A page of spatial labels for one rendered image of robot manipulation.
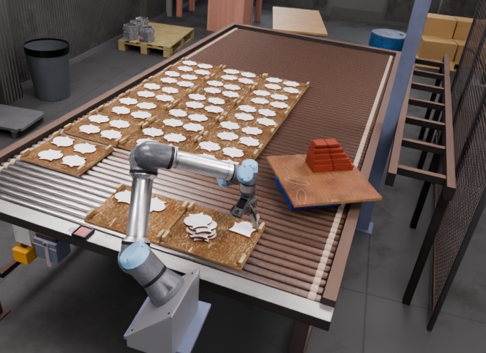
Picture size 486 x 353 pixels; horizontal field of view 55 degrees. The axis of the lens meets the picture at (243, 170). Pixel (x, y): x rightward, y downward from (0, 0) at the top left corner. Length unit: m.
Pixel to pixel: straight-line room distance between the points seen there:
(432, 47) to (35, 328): 7.43
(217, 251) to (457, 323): 1.96
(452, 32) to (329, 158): 6.72
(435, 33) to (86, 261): 7.28
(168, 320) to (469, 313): 2.49
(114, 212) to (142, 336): 0.81
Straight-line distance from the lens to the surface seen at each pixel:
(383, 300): 3.55
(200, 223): 2.26
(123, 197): 2.54
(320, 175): 2.68
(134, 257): 1.80
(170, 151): 1.86
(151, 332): 1.82
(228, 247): 2.24
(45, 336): 3.20
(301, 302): 2.07
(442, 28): 9.18
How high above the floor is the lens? 2.39
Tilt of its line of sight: 31 degrees down
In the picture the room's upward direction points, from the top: 5 degrees clockwise
